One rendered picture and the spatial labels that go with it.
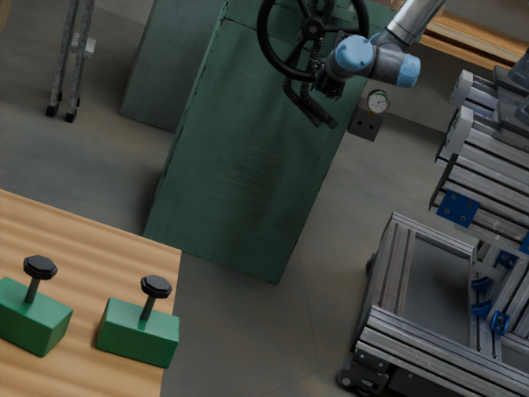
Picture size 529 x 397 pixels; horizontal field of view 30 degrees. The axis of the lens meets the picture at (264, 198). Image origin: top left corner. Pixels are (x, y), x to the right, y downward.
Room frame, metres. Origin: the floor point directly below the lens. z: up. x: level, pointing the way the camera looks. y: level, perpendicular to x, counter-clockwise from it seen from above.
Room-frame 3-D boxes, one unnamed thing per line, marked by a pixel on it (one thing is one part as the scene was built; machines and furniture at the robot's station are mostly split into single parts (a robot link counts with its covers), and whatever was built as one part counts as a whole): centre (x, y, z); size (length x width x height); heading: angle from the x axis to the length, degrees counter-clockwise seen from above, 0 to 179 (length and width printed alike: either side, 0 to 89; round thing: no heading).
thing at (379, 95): (2.68, -0.19, 0.65); 0.06 x 0.04 x 0.08; 98
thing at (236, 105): (2.98, 0.12, 0.35); 0.58 x 0.45 x 0.71; 8
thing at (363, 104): (2.75, -0.18, 0.58); 0.12 x 0.08 x 0.08; 8
